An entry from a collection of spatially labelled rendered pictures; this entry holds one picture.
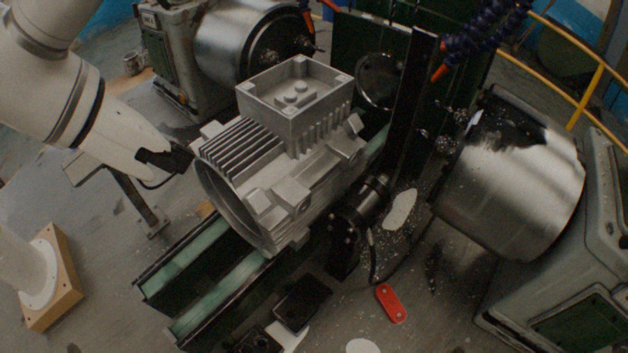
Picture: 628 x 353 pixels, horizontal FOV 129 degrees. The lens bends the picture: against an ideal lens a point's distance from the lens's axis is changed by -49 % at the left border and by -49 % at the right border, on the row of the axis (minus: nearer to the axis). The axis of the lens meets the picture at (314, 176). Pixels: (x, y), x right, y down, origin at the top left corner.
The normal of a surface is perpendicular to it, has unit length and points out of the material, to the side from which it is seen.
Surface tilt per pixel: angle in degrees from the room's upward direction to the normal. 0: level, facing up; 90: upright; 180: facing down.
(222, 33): 54
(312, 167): 0
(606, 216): 0
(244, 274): 0
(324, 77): 90
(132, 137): 81
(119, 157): 89
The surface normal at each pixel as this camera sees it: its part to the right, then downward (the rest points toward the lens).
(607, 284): -0.64, 0.57
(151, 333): 0.03, -0.63
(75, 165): 0.61, 0.00
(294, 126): 0.75, 0.53
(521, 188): -0.50, 0.11
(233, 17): -0.32, -0.22
